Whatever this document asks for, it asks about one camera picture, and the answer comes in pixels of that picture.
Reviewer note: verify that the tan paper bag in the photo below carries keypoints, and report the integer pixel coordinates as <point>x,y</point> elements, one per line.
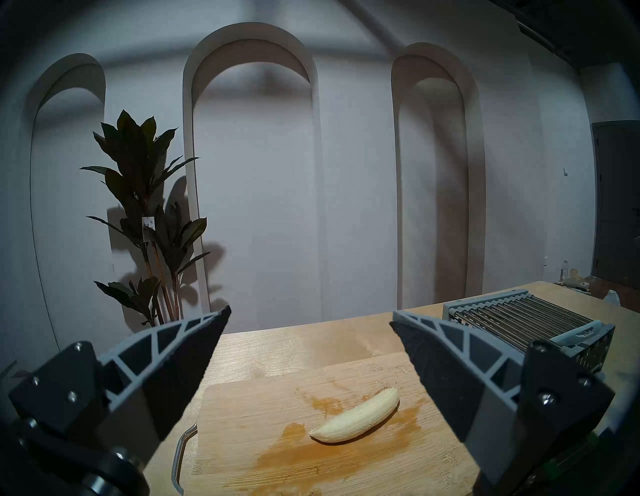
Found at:
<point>579,280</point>

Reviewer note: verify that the white plant tag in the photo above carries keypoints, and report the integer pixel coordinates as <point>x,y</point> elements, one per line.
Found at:
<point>148,227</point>

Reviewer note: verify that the dark double door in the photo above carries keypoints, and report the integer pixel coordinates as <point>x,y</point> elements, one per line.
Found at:
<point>617,200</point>

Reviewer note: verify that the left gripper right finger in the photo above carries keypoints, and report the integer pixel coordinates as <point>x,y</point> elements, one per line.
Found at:
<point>500,400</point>

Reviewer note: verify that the peeled pale banana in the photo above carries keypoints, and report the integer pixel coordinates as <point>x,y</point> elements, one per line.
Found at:
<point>355,417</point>

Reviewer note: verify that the grey metal-rod dish rack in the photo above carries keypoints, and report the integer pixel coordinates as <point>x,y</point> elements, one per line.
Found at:
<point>525,315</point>

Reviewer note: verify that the bamboo cutting board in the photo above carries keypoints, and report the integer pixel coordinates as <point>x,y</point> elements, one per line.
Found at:
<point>240,425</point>

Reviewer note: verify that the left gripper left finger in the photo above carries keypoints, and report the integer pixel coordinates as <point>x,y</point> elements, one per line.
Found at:
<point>125,395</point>

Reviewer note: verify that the tall dark-leaved potted plant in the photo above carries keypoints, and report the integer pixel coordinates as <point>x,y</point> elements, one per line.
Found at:
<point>135,150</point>

